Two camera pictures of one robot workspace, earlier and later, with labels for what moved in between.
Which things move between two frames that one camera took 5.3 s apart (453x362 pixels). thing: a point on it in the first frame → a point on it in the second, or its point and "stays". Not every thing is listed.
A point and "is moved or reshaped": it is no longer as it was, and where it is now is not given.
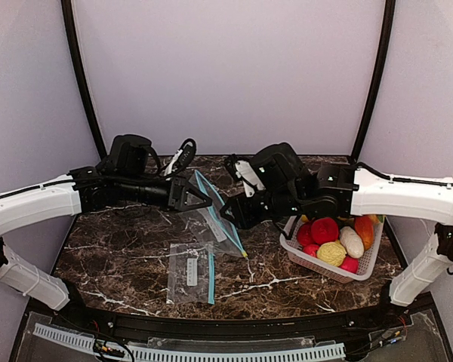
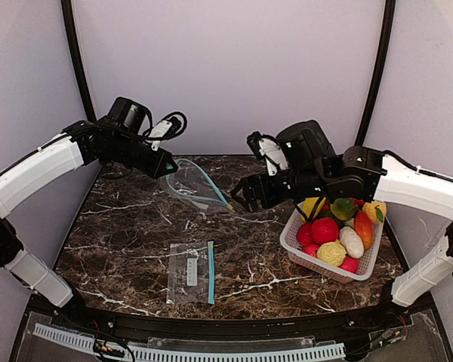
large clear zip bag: [211, 223] is moved or reshaped
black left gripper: [174, 194] → [155, 161]
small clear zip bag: [191, 274] stays
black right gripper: [244, 210] → [262, 192]
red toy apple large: [325, 230] stays
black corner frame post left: [82, 75] stays
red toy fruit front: [350, 264] stays
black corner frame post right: [385, 46] stays
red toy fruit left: [304, 233] stays
